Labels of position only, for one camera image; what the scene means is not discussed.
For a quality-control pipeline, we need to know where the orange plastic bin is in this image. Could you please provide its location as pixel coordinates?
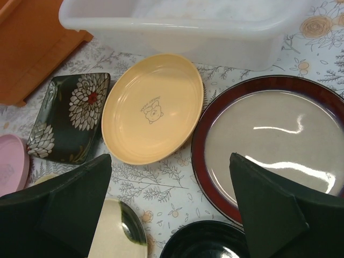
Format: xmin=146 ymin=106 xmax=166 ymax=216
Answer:
xmin=1 ymin=1 xmax=93 ymax=107

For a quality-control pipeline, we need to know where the black floral rectangular plate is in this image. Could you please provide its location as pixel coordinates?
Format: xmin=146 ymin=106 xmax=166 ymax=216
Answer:
xmin=27 ymin=73 xmax=110 ymax=164

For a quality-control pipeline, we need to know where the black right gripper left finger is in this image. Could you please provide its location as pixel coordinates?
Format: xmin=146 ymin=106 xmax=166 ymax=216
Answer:
xmin=1 ymin=154 xmax=112 ymax=257

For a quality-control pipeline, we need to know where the yellow bear plate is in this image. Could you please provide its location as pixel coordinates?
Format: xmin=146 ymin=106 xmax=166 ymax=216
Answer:
xmin=102 ymin=54 xmax=204 ymax=165

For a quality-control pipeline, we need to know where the black round plate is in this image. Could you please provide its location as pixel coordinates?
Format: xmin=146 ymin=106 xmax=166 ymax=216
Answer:
xmin=160 ymin=220 xmax=250 ymax=258

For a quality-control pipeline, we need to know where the red rimmed grey plate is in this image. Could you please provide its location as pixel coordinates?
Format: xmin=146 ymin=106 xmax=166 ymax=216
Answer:
xmin=191 ymin=75 xmax=343 ymax=224

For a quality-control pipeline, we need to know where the pink plate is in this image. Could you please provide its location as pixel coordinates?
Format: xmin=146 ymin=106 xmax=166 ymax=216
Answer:
xmin=0 ymin=134 xmax=30 ymax=196

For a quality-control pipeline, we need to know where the cream plate with green patch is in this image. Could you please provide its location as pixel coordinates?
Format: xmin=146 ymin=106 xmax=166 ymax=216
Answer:
xmin=88 ymin=199 xmax=148 ymax=258

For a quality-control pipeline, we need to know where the white plastic bin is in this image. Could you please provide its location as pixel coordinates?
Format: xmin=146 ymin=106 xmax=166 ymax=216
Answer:
xmin=59 ymin=1 xmax=311 ymax=71

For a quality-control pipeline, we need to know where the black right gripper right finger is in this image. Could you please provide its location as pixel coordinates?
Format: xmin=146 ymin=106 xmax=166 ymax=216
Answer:
xmin=230 ymin=153 xmax=343 ymax=257

